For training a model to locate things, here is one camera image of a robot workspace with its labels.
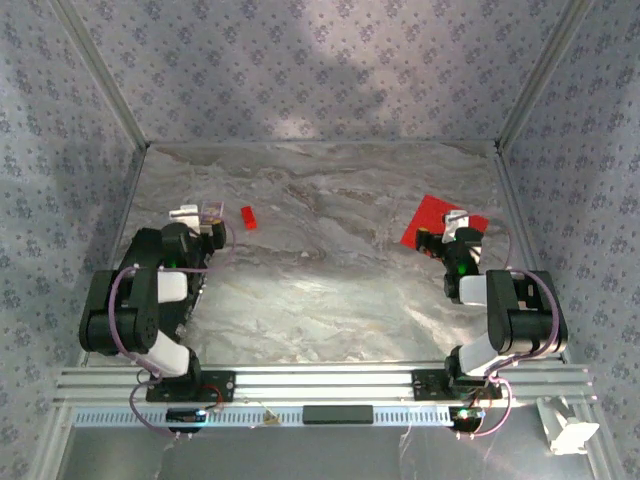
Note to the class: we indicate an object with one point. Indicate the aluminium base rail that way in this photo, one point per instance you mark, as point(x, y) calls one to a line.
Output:
point(325, 382)

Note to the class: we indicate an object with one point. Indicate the small picture card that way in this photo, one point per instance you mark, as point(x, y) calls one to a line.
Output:
point(212, 207)

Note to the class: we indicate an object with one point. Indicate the black rectangular bar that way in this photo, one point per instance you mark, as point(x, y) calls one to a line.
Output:
point(337, 415)

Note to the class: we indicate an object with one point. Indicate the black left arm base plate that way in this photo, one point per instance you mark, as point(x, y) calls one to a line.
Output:
point(225, 385)

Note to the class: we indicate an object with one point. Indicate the small red block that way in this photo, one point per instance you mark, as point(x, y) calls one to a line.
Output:
point(248, 217)

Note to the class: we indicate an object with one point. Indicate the small tan tag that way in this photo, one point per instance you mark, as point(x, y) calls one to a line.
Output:
point(271, 419)

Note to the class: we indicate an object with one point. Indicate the aluminium table side rail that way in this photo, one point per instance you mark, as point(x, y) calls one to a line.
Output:
point(515, 200)
point(129, 200)

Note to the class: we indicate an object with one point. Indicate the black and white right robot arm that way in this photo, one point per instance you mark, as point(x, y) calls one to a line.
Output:
point(520, 310)

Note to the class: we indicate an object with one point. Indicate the white plastic bracket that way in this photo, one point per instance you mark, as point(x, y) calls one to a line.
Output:
point(570, 435)

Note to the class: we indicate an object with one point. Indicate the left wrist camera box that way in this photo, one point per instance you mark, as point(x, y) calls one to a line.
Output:
point(182, 212)

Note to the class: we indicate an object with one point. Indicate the red paper sheet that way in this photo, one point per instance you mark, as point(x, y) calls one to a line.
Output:
point(425, 217)

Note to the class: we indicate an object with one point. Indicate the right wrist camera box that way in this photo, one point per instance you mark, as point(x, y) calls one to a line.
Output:
point(456, 220)

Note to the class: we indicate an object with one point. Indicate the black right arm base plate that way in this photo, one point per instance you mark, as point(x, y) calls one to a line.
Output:
point(425, 385)

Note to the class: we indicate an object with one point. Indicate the aluminium frame post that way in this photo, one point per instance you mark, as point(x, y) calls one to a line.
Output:
point(543, 75)
point(103, 75)

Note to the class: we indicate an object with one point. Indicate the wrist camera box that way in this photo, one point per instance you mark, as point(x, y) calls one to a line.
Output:
point(182, 212)
point(456, 220)

